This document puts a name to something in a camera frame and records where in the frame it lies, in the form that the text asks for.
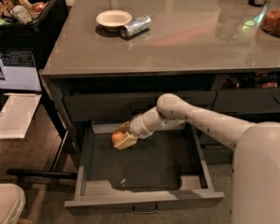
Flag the laptop with lit screen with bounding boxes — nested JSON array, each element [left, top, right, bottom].
[[0, 49, 41, 112]]

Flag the silver blue drink can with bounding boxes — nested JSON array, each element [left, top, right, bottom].
[[120, 15, 151, 38]]

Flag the white rounded robot base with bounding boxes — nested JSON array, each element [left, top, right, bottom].
[[0, 184, 25, 224]]

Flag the grey cabinet with counter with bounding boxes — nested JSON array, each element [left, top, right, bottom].
[[40, 0, 280, 165]]

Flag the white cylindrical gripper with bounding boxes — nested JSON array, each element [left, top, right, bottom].
[[113, 110, 158, 149]]

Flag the open grey middle drawer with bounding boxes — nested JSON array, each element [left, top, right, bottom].
[[64, 124, 224, 216]]

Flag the black metal desk leg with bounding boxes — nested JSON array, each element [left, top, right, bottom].
[[6, 130, 78, 180]]

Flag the white paper bowl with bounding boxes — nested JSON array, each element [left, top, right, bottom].
[[96, 10, 132, 32]]

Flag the white paper sheet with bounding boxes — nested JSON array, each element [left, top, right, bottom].
[[0, 93, 41, 139]]

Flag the grey top right drawer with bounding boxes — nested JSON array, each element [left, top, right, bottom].
[[212, 88, 280, 114]]

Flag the black bin of groceries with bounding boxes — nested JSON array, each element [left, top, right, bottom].
[[0, 0, 68, 48]]

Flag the small orange fruit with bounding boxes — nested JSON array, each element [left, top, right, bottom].
[[111, 131, 124, 144]]

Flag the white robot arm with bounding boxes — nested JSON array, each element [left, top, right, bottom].
[[111, 93, 280, 224]]

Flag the grey top left drawer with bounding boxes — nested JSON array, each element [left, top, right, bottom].
[[63, 90, 217, 122]]

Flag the grey bottom right drawer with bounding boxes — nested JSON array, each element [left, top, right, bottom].
[[202, 144, 233, 164]]

